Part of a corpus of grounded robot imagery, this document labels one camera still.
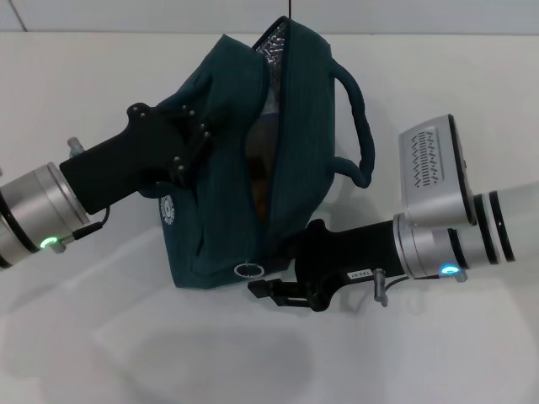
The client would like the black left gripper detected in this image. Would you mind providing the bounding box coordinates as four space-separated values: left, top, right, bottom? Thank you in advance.
58 102 212 215

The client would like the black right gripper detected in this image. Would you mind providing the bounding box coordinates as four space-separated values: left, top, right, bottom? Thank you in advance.
248 218 408 313

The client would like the dark teal insulated lunch bag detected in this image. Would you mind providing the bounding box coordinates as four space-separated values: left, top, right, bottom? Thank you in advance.
138 16 376 291

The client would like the clear food container blue seal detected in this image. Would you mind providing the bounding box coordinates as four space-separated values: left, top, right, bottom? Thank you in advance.
247 107 280 199

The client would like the silver right gripper connector stub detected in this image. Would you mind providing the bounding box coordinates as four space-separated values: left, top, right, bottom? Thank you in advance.
372 268 389 307

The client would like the metal zipper pull ring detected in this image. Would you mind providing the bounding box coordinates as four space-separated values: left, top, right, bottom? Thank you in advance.
232 258 265 279

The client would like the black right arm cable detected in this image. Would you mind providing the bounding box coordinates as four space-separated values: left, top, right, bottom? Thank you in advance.
385 268 468 291

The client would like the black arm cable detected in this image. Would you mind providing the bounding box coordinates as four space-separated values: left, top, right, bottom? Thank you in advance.
50 205 111 253
385 268 468 291

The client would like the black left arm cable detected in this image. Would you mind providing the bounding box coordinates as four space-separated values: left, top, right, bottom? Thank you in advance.
50 205 111 253

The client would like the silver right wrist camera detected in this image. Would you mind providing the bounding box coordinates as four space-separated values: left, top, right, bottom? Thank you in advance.
398 113 477 224

